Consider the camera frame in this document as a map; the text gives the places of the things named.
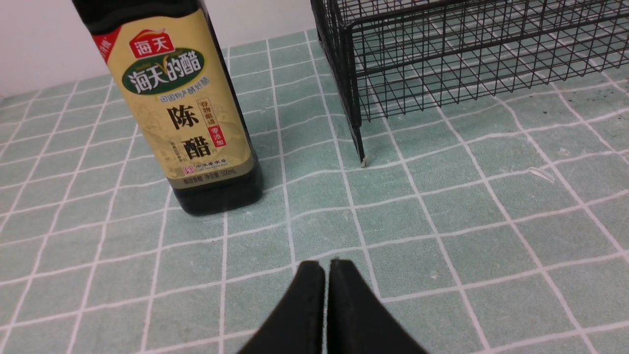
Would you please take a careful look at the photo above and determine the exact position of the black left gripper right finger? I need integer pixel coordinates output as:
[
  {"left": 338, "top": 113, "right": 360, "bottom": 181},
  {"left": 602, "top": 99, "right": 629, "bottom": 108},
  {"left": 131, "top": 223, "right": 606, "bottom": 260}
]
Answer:
[{"left": 327, "top": 259, "right": 427, "bottom": 354}]

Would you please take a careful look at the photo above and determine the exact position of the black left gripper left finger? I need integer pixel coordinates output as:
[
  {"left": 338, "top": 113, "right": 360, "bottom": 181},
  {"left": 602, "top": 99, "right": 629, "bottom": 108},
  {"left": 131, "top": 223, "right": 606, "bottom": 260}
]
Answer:
[{"left": 239, "top": 261, "right": 326, "bottom": 354}]

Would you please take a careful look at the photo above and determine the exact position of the dark vinegar bottle gold cap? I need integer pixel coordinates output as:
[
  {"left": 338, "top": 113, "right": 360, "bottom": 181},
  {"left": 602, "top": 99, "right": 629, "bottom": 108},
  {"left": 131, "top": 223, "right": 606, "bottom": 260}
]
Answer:
[{"left": 73, "top": 0, "right": 263, "bottom": 215}]

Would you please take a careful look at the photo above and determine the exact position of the green checkered tablecloth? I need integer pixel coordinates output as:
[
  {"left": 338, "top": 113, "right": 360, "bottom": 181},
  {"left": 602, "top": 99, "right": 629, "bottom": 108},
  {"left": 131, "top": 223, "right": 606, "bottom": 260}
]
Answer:
[{"left": 0, "top": 30, "right": 629, "bottom": 354}]

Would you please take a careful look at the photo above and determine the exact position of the black wire mesh rack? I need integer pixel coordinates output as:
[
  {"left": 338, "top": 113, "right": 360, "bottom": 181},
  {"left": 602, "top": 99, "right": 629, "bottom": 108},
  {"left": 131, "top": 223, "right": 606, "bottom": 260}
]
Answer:
[{"left": 310, "top": 0, "right": 629, "bottom": 166}]

